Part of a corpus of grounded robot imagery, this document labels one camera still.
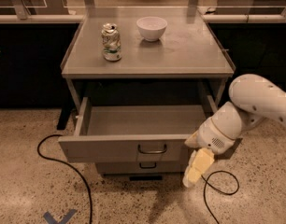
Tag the white horizontal rail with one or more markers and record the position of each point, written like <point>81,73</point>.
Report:
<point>206,18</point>

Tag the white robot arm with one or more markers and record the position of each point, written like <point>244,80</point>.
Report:
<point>252,99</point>

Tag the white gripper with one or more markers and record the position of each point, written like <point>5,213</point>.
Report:
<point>212,136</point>

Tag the grey top drawer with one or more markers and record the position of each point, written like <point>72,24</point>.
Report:
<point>132,133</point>

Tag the white ceramic bowl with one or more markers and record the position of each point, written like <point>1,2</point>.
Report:
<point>151,28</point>

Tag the grey metal cabinet table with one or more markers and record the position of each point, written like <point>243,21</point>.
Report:
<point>186,50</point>

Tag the grey drawer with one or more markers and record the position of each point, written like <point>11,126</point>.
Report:
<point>149,167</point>
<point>132,133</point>

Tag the crushed green soda can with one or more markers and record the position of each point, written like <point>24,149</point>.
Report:
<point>111,41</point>

